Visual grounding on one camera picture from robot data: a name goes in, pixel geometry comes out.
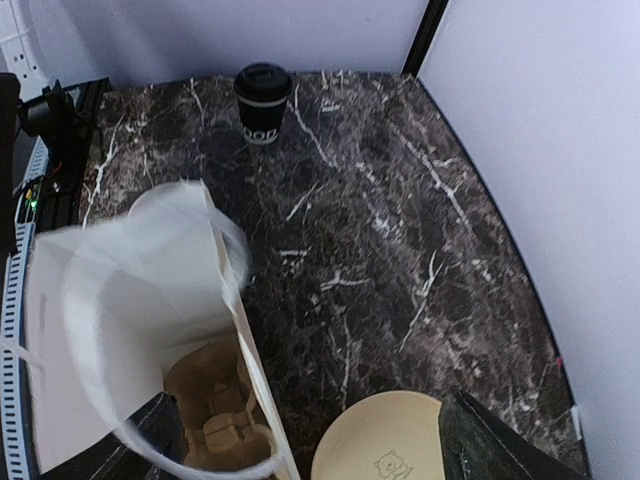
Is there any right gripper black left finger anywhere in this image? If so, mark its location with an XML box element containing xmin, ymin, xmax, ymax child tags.
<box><xmin>40</xmin><ymin>393</ymin><xmax>185</xmax><ymax>480</ymax></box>

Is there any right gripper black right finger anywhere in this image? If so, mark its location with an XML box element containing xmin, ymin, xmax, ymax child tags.
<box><xmin>438</xmin><ymin>388</ymin><xmax>589</xmax><ymax>479</ymax></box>

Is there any brown cardboard cup carrier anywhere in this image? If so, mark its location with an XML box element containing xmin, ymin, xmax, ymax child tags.
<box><xmin>164</xmin><ymin>339</ymin><xmax>275</xmax><ymax>471</ymax></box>

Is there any brown paper bag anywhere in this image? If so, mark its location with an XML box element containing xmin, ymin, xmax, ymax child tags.
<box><xmin>24</xmin><ymin>193</ymin><xmax>299</xmax><ymax>479</ymax></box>

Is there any black paper coffee cup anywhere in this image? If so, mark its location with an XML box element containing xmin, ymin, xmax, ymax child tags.
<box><xmin>236</xmin><ymin>94</ymin><xmax>290</xmax><ymax>145</ymax></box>

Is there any black plastic cup lid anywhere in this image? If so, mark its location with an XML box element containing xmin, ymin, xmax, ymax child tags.
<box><xmin>234</xmin><ymin>62</ymin><xmax>293</xmax><ymax>103</ymax></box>

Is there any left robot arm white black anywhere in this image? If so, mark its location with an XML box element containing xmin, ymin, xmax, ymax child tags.
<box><xmin>1</xmin><ymin>1</ymin><xmax>82</xmax><ymax>155</ymax></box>

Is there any beige round plate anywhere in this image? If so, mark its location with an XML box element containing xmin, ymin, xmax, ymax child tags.
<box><xmin>310</xmin><ymin>391</ymin><xmax>445</xmax><ymax>480</ymax></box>

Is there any white ceramic bowl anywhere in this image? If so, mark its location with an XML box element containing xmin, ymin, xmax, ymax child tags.
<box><xmin>127</xmin><ymin>179</ymin><xmax>251</xmax><ymax>291</ymax></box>

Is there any small green circuit board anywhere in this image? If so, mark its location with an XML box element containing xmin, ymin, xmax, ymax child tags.
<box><xmin>17</xmin><ymin>181</ymin><xmax>41</xmax><ymax>223</ymax></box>

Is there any white slotted cable duct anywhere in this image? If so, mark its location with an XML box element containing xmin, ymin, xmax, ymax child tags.
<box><xmin>1</xmin><ymin>161</ymin><xmax>40</xmax><ymax>479</ymax></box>

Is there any left black frame post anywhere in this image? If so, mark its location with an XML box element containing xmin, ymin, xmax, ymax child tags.
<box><xmin>402</xmin><ymin>0</ymin><xmax>449</xmax><ymax>77</ymax></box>

